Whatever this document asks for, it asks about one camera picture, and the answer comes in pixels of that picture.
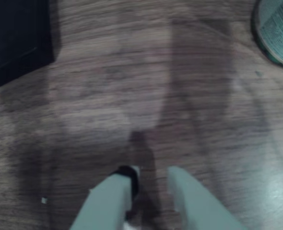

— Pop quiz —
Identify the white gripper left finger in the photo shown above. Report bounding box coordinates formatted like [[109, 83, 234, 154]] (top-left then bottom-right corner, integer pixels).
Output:
[[69, 165, 141, 230]]

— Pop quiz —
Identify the black open cardboard box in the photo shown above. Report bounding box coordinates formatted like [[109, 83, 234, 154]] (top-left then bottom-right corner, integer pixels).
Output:
[[0, 0, 55, 93]]

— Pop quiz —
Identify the green-capped pill bottle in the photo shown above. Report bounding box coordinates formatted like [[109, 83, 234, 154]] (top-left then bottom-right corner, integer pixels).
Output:
[[251, 0, 283, 70]]

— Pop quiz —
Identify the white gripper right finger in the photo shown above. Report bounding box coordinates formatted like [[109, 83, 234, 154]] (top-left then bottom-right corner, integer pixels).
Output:
[[166, 166, 247, 230]]

